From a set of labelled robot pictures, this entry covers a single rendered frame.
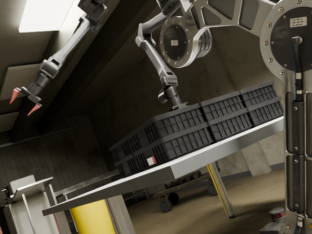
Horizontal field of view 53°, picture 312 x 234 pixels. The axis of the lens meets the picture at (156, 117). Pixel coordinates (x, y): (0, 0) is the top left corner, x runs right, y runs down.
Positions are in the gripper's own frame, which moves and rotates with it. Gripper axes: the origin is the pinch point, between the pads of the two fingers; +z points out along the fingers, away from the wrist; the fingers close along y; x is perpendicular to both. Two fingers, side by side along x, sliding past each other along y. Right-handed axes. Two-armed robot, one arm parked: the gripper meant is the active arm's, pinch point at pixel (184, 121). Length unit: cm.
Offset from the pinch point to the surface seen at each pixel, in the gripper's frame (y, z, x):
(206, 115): -9.7, 1.7, 7.7
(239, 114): -30.1, 7.8, 8.5
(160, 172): 52, 15, 63
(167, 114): 12.9, -5.4, 9.5
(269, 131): 6, 17, 61
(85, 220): 37, 48, -190
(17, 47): 30, -183, -264
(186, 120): 3.4, 0.4, 8.2
